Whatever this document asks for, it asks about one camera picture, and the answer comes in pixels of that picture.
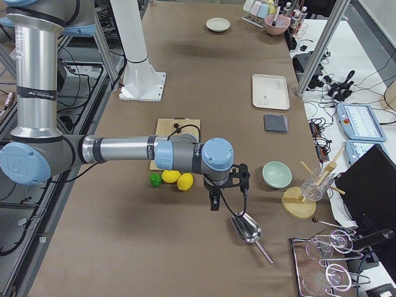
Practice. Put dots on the lower teach pendant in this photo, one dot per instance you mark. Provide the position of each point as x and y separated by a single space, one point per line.
355 149

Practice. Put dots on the black wire glass rack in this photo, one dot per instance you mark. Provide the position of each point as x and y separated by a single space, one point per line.
321 264

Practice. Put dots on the black monitor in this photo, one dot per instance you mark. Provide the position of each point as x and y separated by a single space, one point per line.
369 186

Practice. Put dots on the clear crystal glass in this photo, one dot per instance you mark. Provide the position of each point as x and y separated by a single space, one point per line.
317 184

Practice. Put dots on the aluminium frame post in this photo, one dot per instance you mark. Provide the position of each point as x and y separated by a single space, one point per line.
325 37

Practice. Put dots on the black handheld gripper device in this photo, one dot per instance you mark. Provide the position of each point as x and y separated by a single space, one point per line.
340 91

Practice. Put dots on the teach pendant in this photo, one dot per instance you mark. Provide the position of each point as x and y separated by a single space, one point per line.
355 149
359 122

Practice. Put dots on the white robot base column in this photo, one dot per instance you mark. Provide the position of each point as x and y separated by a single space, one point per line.
141 82

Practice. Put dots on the green lime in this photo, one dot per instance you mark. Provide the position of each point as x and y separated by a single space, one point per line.
155 180

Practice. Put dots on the steel ice scoop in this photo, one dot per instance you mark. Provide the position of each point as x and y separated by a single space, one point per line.
249 231

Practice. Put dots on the upper teach pendant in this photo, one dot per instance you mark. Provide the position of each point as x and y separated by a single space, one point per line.
359 122

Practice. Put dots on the copper wire bottle rack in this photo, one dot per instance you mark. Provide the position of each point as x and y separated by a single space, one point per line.
296 16

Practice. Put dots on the wooden cutting board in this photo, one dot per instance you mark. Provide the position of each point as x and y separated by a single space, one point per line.
161 130

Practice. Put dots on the grey folded cloth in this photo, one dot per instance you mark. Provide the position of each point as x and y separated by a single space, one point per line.
275 123

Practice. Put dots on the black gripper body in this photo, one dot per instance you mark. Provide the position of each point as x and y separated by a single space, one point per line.
213 187

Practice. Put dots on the cream rabbit tray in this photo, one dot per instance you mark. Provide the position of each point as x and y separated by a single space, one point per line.
270 92

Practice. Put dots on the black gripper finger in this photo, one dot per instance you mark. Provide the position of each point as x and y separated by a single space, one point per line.
214 200

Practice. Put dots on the wooden cup stand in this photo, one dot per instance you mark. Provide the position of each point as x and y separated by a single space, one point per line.
294 202

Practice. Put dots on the white cup rack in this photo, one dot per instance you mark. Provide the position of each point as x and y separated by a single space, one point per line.
257 11

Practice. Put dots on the beige round plate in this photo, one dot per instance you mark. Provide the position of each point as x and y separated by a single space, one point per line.
218 24

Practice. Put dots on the mint green bowl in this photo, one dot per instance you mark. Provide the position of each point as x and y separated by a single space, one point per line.
276 174

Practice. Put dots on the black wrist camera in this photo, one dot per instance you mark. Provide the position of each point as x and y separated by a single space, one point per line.
239 176

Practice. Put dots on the yellow lemon near lime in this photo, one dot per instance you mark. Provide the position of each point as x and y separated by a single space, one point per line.
170 176

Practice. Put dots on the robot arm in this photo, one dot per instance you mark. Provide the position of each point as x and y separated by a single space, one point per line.
38 150

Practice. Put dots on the yellow lemon far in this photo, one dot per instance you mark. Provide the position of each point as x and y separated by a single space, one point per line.
185 181

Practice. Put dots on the pink bowl with ice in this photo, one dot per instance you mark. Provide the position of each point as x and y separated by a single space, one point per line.
282 24

